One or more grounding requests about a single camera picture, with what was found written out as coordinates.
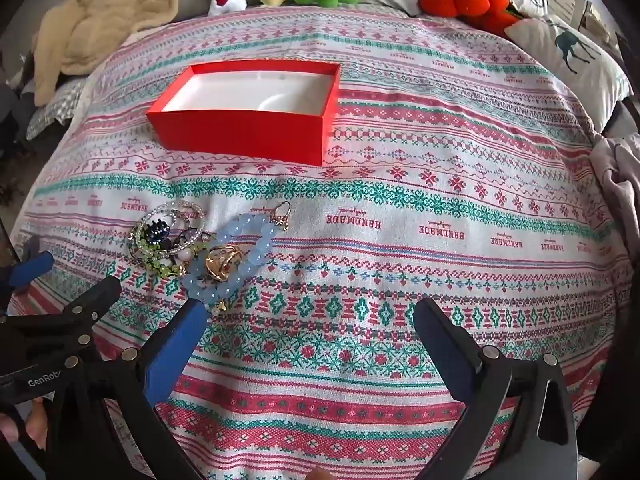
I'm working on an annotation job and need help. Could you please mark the gold ring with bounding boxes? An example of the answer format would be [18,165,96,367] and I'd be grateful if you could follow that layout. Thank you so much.
[206,245,242,277]

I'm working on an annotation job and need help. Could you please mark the beige quilted blanket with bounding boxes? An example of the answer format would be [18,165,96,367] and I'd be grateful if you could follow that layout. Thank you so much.
[32,0,196,106]

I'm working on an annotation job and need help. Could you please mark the white pillow with deer print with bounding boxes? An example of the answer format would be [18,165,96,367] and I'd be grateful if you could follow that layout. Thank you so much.
[505,15,633,133]

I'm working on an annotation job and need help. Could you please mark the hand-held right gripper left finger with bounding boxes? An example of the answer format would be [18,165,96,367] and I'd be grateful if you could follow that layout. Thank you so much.
[47,298,208,480]

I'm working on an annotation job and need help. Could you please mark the blue bead bracelet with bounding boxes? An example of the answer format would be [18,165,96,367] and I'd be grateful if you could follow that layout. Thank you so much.
[181,213,277,305]

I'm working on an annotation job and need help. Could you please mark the clear bead bracelet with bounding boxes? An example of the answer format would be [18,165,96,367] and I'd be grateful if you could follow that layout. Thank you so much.
[131,201,207,256]

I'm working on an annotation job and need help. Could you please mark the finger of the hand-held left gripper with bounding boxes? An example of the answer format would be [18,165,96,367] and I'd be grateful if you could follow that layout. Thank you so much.
[0,276,122,367]
[0,236,55,306]

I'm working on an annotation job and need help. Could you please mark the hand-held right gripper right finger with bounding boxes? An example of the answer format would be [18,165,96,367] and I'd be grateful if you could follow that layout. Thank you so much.
[412,297,583,480]

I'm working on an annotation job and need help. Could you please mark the grey cloth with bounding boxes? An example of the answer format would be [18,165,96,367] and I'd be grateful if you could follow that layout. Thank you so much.
[590,132,640,241]

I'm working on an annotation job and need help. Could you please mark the silver ring with stone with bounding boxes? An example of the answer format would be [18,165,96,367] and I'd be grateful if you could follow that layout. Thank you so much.
[269,201,293,232]

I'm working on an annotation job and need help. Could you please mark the orange pumpkin plush toy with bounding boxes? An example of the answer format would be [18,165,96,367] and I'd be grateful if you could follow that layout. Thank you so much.
[417,0,523,38]

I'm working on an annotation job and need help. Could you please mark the green bead bracelet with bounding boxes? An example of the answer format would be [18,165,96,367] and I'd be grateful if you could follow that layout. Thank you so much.
[131,237,211,278]

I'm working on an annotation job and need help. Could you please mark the red cardboard box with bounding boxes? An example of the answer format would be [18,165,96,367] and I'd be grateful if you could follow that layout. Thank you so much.
[146,59,342,167]

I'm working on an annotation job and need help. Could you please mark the printed patterned blanket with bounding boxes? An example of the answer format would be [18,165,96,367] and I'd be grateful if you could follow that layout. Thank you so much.
[10,7,633,480]

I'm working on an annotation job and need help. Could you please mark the person's left hand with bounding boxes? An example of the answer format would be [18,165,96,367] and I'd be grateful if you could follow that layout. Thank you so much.
[0,397,51,451]

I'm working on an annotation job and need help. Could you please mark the black flower hair clip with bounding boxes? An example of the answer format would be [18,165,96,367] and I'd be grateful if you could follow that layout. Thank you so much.
[142,217,173,248]

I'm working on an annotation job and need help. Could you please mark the grey patterned pillow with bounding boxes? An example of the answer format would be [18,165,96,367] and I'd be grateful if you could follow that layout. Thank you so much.
[26,77,91,141]

